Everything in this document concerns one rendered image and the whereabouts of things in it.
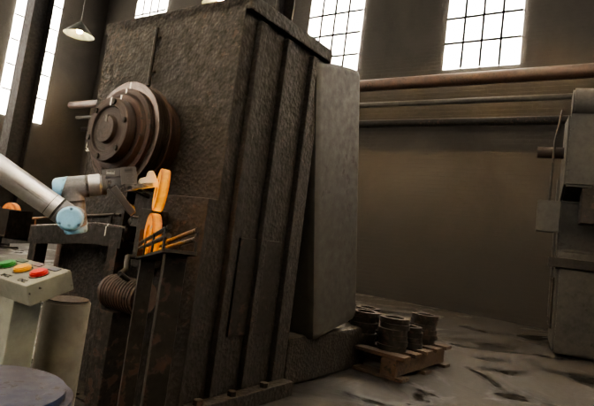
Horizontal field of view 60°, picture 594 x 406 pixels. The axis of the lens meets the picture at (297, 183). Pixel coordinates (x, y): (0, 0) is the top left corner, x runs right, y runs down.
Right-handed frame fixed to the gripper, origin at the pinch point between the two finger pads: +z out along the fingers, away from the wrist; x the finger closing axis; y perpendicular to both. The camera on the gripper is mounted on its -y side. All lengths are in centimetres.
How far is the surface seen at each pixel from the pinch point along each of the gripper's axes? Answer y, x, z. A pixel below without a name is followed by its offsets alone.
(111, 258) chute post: -27, 42, -19
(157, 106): 34.1, 32.1, 5.1
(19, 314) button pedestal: -29, -52, -41
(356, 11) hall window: 290, 600, 427
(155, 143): 18.4, 30.3, 2.2
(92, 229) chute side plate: -15, 56, -26
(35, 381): -38, -78, -36
